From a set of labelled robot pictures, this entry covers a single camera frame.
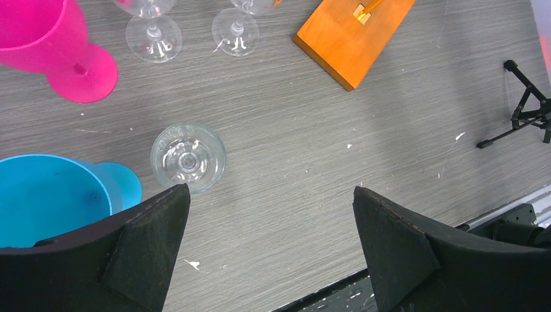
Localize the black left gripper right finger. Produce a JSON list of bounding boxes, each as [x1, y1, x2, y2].
[[352, 187, 551, 312]]

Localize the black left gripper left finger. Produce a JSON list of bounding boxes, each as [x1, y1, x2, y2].
[[1, 184, 190, 311]]

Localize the blue wine glass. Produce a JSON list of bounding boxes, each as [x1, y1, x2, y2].
[[1, 154, 142, 248]]

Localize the clear wine glass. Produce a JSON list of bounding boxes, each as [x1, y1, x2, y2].
[[211, 0, 281, 57], [113, 0, 183, 64]]

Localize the pink wine glass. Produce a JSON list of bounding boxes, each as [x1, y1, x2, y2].
[[1, 1, 118, 103]]

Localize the orange wooden rack base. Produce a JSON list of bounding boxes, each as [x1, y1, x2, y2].
[[293, 0, 416, 91]]

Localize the small black tripod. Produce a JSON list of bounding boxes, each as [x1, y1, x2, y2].
[[476, 59, 550, 149]]

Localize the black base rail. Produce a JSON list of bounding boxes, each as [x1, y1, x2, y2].
[[271, 185, 551, 312]]

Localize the gold wire wine glass rack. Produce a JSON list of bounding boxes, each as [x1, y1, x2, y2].
[[353, 0, 383, 25]]

